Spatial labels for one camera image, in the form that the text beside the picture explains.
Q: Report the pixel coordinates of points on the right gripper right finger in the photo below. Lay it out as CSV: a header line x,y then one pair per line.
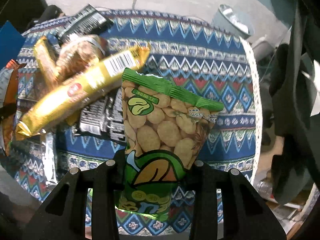
x,y
245,213

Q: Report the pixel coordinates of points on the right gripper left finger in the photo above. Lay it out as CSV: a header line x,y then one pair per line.
x,y
62,215

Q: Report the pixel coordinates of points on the black snack bag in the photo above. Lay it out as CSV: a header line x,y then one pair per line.
x,y
85,22
103,119

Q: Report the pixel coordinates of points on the green bean snack bag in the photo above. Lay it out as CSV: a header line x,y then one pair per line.
x,y
165,127

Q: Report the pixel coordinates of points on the yellow long snack pack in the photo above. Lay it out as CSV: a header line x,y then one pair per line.
x,y
79,91

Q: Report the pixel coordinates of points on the long gold biscuit pack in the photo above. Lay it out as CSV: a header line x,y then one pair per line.
x,y
46,60

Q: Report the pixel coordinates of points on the orange striped snack bag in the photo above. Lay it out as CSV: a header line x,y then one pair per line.
x,y
78,54

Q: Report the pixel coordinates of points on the silver foil snack bag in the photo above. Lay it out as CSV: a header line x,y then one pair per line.
x,y
49,159

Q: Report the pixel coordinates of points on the black office chair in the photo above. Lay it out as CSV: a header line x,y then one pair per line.
x,y
294,91

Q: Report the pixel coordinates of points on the orange bag white label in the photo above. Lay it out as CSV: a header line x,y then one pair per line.
x,y
9,90

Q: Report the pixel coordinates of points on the blue cardboard box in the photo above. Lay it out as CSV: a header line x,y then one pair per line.
x,y
11,41

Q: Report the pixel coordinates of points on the pale blue waste bin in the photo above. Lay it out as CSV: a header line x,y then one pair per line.
x,y
233,21

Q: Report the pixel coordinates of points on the black speaker on box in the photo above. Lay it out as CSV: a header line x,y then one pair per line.
x,y
51,12

